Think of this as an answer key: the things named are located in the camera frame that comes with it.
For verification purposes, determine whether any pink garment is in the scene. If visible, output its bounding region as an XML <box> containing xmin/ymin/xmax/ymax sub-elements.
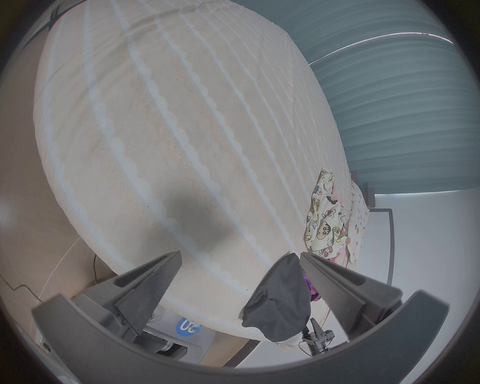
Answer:
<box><xmin>325</xmin><ymin>183</ymin><xmax>350</xmax><ymax>264</ymax></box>

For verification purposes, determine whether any grey bedside table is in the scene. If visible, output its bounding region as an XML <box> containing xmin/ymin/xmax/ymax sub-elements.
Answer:
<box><xmin>350</xmin><ymin>172</ymin><xmax>376</xmax><ymax>209</ymax></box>

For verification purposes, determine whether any black T-shirt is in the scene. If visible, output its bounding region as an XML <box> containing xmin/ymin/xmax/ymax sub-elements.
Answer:
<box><xmin>241</xmin><ymin>253</ymin><xmax>314</xmax><ymax>343</ymax></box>

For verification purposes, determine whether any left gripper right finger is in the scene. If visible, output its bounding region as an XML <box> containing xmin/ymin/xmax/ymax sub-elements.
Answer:
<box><xmin>299</xmin><ymin>251</ymin><xmax>404</xmax><ymax>335</ymax></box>

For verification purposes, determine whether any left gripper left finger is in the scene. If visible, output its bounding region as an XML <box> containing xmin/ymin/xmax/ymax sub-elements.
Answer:
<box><xmin>73</xmin><ymin>251</ymin><xmax>184</xmax><ymax>340</ymax></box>

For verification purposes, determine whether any white printed pillow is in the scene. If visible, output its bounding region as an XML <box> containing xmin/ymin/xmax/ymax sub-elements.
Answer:
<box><xmin>344</xmin><ymin>183</ymin><xmax>371</xmax><ymax>266</ymax></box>

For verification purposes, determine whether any purple garment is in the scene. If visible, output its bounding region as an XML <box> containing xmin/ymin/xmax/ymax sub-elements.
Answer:
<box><xmin>303</xmin><ymin>273</ymin><xmax>322</xmax><ymax>303</ymax></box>

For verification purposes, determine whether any bed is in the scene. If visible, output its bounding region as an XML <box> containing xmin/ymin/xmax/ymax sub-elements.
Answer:
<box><xmin>32</xmin><ymin>0</ymin><xmax>395</xmax><ymax>340</ymax></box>

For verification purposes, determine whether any blue-green curtain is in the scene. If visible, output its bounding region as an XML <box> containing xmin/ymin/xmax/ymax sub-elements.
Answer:
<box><xmin>235</xmin><ymin>0</ymin><xmax>454</xmax><ymax>65</ymax></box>
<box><xmin>307</xmin><ymin>33</ymin><xmax>480</xmax><ymax>196</ymax></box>

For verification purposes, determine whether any white printed pyjama top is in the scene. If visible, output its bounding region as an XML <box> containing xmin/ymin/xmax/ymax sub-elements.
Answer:
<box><xmin>303</xmin><ymin>168</ymin><xmax>348</xmax><ymax>258</ymax></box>

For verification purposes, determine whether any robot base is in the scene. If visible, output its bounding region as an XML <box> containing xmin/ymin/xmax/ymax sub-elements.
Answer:
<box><xmin>142</xmin><ymin>303</ymin><xmax>217</xmax><ymax>365</ymax></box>

